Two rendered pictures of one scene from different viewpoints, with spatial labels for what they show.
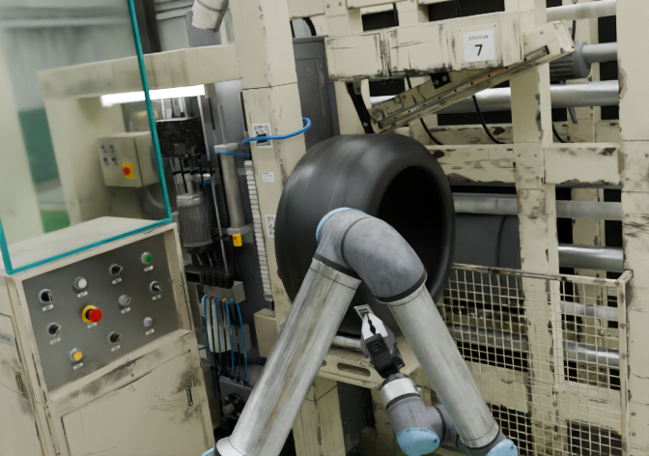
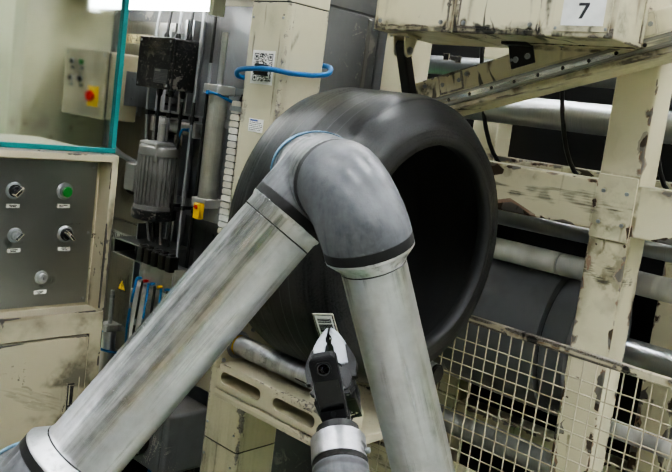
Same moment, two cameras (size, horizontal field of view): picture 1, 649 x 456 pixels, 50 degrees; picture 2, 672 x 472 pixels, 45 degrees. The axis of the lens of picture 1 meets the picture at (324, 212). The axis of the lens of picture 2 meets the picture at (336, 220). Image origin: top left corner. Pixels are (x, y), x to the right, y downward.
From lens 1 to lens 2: 44 cm
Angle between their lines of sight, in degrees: 6
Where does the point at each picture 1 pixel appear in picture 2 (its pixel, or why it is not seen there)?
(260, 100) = (272, 19)
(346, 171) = (353, 120)
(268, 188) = (251, 141)
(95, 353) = not seen: outside the picture
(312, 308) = (229, 257)
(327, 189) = not seen: hidden behind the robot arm
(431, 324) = (401, 326)
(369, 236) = (340, 159)
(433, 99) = (505, 81)
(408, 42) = not seen: outside the picture
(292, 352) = (179, 315)
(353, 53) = not seen: outside the picture
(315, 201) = not seen: hidden behind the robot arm
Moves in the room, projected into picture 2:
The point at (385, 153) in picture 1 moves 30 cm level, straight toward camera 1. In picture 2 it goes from (417, 114) to (404, 111)
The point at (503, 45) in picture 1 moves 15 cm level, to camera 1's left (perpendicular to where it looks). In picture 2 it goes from (619, 10) to (539, 0)
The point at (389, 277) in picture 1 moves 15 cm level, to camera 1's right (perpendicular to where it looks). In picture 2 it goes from (352, 226) to (478, 244)
